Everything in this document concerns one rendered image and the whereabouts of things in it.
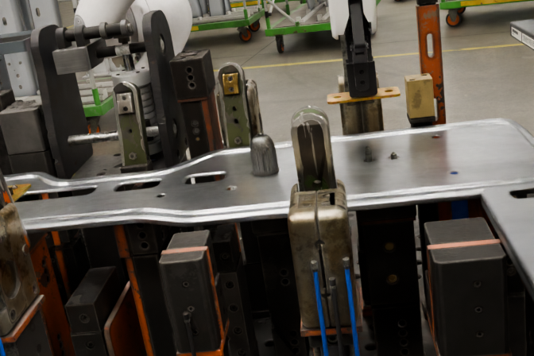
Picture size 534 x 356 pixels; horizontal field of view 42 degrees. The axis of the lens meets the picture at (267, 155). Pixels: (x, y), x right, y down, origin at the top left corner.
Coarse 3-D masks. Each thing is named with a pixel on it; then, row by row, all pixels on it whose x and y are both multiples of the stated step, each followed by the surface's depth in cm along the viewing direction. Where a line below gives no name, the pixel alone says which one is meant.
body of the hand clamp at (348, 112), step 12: (348, 108) 95; (360, 108) 95; (372, 108) 95; (348, 120) 96; (360, 120) 96; (372, 120) 96; (348, 132) 96; (360, 132) 96; (360, 228) 102; (360, 240) 103; (360, 252) 103; (360, 264) 104; (360, 276) 104; (360, 288) 111
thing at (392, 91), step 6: (378, 90) 82; (384, 90) 81; (390, 90) 81; (396, 90) 81; (330, 96) 82; (336, 96) 82; (342, 96) 81; (348, 96) 81; (366, 96) 80; (372, 96) 79; (378, 96) 79; (384, 96) 79; (390, 96) 79; (396, 96) 79; (330, 102) 80; (336, 102) 80; (342, 102) 80; (348, 102) 80
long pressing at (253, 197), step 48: (288, 144) 93; (336, 144) 91; (384, 144) 89; (432, 144) 86; (480, 144) 84; (528, 144) 81; (48, 192) 90; (96, 192) 87; (144, 192) 84; (192, 192) 82; (240, 192) 80; (288, 192) 77; (384, 192) 74; (432, 192) 73; (528, 192) 71
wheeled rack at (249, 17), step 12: (228, 12) 840; (240, 12) 857; (252, 12) 829; (264, 12) 873; (192, 24) 826; (204, 24) 815; (216, 24) 809; (228, 24) 806; (240, 24) 803; (252, 24) 885; (240, 36) 816
